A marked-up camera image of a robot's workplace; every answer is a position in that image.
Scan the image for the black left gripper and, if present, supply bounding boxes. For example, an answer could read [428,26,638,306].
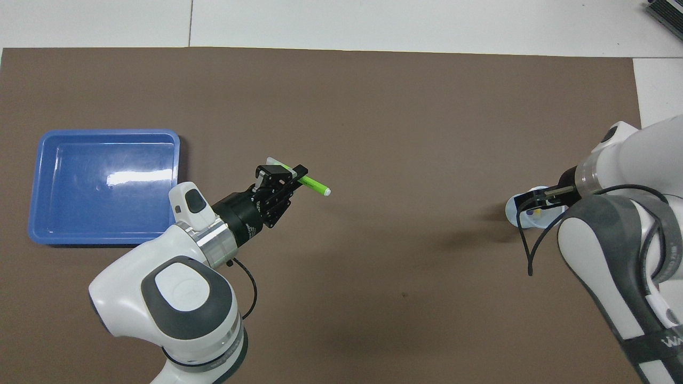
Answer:
[212,164,309,249]

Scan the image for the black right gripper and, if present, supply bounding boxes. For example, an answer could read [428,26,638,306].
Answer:
[534,166,582,211]

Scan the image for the green highlighter pen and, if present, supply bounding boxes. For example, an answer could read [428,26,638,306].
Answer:
[267,157,331,197]

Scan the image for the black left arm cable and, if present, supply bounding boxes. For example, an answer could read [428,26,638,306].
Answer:
[231,257,258,321]

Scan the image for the translucent plastic cup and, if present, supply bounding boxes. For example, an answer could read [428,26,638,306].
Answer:
[505,186,566,229]

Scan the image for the blue plastic tray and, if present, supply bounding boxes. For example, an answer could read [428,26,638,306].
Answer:
[28,129,181,245]

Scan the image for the grey ribbed device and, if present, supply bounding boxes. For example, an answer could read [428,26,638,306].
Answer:
[644,0,683,34]

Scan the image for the brown paper table mat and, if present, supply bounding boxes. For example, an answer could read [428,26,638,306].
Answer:
[0,47,672,384]

